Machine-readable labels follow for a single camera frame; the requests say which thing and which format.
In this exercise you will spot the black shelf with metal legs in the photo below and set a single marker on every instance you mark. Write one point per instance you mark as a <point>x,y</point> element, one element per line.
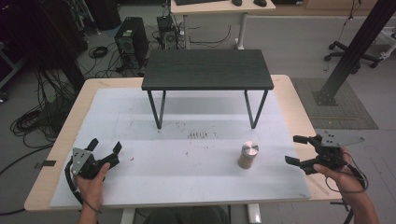
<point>207,70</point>

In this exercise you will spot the white table mat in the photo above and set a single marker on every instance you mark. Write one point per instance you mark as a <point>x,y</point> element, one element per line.
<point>186,180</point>

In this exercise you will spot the black metal column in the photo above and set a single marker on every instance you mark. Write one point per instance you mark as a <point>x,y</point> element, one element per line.
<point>355,49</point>

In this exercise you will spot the black tape strip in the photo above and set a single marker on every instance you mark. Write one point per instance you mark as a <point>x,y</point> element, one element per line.
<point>46,163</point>

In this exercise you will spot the black office chair base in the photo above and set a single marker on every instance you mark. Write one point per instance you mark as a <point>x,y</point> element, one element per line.
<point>350,54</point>

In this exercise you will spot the large black computer mouse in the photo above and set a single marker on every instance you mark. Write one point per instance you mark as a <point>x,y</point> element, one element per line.
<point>260,2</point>

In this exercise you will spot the white metal frame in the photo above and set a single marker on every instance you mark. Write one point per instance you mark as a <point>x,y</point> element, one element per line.
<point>388,40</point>

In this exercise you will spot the black curtain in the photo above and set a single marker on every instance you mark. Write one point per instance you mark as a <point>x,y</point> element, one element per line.
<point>37,37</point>

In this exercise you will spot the glass jar with metal lid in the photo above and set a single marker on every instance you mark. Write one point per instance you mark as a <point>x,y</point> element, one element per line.
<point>248,155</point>

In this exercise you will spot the small black computer mouse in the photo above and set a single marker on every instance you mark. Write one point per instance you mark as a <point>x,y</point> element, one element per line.
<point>237,2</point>

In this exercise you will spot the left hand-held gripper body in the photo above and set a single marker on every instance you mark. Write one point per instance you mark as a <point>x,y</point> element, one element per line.
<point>84,165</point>

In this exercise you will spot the light wooden desk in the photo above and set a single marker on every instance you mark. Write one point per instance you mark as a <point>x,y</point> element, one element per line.
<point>214,8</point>

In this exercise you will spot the black keyboard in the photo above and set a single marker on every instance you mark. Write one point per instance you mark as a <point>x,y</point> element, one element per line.
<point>199,2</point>

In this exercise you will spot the black computer tower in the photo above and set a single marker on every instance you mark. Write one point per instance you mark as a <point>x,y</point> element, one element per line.
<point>132,40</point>

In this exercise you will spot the grey floor mat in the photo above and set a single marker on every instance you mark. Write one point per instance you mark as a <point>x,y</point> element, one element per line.
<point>348,112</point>

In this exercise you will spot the person's left hand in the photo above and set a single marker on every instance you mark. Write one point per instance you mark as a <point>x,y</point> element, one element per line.
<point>91,191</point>

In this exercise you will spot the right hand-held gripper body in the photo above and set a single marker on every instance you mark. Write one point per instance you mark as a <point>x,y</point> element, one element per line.
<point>330,155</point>

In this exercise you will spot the open computer tower with fan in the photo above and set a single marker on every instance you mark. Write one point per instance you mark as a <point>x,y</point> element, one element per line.
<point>168,32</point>

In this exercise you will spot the person's right hand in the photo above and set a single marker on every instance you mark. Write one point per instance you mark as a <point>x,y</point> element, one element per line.
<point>345,179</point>

